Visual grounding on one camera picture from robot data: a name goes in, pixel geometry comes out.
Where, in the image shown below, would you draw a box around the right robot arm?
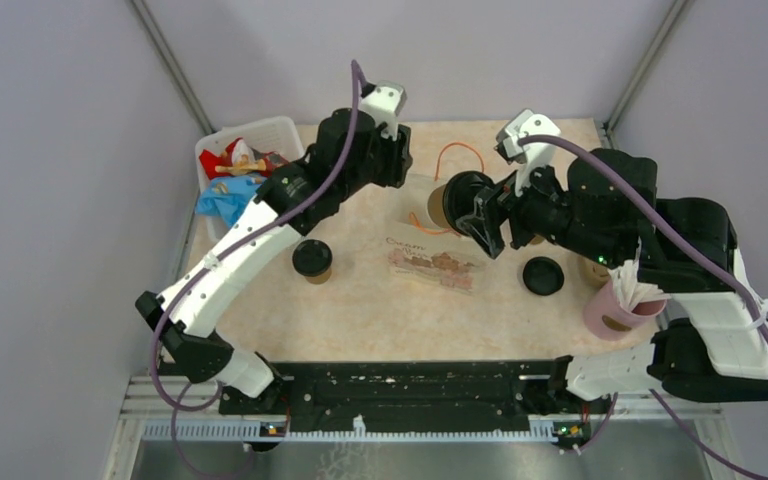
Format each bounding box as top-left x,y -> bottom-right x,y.
442,148 -> 768,412

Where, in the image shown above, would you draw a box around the white wrapped straws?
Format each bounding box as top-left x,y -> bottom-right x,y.
608,260 -> 671,311

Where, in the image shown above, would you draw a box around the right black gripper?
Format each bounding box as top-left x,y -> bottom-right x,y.
459,149 -> 625,272

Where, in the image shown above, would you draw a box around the pink holder cup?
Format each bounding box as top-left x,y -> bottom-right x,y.
582,281 -> 667,341

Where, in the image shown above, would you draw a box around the blue snack bag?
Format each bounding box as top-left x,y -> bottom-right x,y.
195,175 -> 266,228

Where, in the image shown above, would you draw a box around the black lid stack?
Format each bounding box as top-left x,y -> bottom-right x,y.
522,256 -> 565,296

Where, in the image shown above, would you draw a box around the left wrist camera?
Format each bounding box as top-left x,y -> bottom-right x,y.
360,81 -> 407,141

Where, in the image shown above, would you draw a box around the white plastic basket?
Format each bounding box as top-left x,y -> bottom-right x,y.
195,116 -> 304,244

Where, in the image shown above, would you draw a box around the paper takeout bag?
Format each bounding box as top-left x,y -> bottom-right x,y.
380,142 -> 488,294

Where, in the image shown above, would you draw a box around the black cup lid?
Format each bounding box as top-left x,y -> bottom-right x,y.
443,170 -> 494,237
291,239 -> 333,277

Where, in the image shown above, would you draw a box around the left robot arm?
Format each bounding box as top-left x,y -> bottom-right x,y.
135,106 -> 412,414

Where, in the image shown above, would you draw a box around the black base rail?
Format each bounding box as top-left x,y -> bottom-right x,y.
218,360 -> 613,449

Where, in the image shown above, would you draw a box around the red snack bag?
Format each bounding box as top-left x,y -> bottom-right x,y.
198,137 -> 288,180

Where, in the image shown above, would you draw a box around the cardboard cup carrier stack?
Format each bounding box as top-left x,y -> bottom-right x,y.
577,256 -> 611,288

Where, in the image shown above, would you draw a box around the brown paper cup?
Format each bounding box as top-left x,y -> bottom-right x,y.
305,267 -> 332,285
426,184 -> 451,229

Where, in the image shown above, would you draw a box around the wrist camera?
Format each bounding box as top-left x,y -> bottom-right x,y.
493,109 -> 563,197
360,81 -> 407,141

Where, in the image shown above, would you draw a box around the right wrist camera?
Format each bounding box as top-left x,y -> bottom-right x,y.
493,109 -> 563,197

